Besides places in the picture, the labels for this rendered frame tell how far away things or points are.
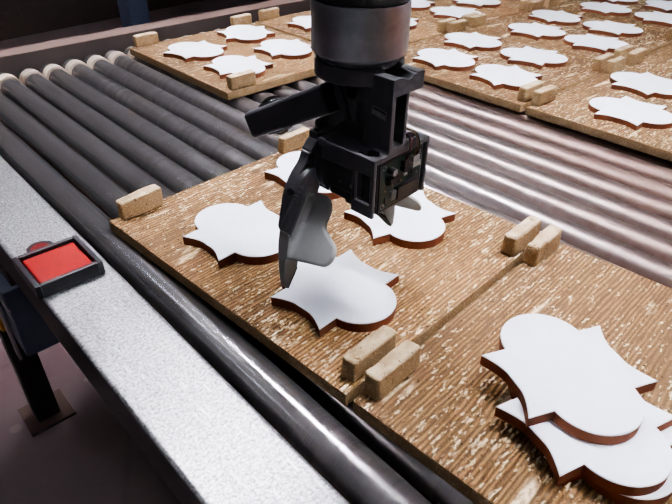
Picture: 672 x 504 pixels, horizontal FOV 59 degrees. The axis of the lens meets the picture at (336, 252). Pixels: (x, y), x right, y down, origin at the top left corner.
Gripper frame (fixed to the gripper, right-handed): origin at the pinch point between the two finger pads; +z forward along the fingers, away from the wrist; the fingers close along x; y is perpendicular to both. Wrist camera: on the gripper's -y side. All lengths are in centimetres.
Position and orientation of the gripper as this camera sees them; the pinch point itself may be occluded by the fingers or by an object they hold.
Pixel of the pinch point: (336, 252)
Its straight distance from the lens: 58.9
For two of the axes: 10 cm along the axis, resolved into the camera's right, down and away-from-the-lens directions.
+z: -0.2, 8.1, 5.8
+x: 6.9, -4.1, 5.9
